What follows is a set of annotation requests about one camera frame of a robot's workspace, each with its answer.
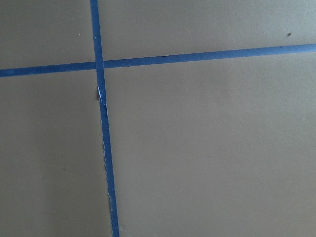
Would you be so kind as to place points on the long blue tape strip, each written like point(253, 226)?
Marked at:
point(101, 85)

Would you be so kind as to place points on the crossing blue tape strip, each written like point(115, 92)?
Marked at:
point(155, 60)

